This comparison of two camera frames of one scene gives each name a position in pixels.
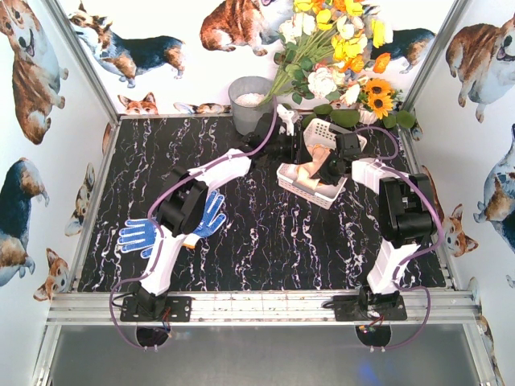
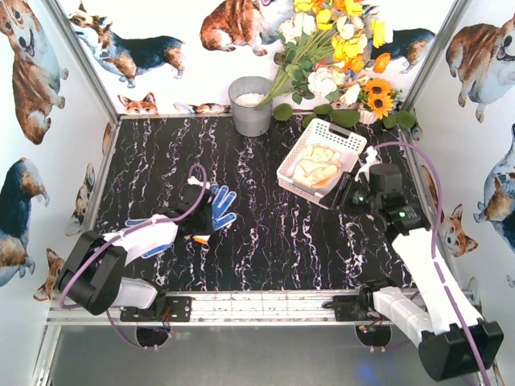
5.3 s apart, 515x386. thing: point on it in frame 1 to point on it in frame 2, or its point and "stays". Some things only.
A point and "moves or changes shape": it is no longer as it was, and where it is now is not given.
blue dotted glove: [209, 222] moves or changes shape
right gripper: [327, 170] to [342, 191]
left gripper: [293, 145] to [205, 210]
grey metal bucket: [245, 93] stays
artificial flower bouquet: [326, 48] stays
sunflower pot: [376, 99] stays
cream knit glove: [308, 171] stays
